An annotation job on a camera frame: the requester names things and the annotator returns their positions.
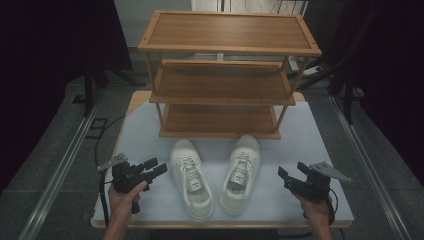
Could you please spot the black floor bracket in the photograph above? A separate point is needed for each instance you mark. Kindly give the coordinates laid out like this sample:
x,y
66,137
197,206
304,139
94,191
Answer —
x,y
96,128

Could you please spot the white sneaker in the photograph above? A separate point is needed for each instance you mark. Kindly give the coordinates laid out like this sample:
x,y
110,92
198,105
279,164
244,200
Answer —
x,y
193,186
240,176

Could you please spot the white power strip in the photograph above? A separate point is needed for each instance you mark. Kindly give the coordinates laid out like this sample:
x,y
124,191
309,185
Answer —
x,y
311,70

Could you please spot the wooden three-tier shoe rack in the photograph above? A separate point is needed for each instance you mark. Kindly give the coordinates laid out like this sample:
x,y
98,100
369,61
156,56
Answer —
x,y
230,31

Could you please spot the dark curtain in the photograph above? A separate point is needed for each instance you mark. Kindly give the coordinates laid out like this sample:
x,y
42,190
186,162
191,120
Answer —
x,y
50,50
393,66

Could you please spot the metal floor rail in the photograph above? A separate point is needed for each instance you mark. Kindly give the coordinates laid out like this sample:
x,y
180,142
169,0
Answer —
x,y
366,166
60,170

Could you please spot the black metal stand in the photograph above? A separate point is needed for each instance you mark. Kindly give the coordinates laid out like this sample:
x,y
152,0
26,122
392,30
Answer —
x,y
346,90
88,90

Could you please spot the person's left hand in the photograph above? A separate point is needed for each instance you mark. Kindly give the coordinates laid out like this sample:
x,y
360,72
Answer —
x,y
121,203

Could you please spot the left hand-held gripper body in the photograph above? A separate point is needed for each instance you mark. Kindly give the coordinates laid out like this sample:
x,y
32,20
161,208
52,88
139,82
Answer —
x,y
121,176

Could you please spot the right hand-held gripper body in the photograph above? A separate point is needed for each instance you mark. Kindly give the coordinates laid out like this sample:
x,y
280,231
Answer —
x,y
316,186

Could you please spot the person's right hand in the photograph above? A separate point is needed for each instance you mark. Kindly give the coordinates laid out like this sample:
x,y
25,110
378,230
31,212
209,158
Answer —
x,y
318,211

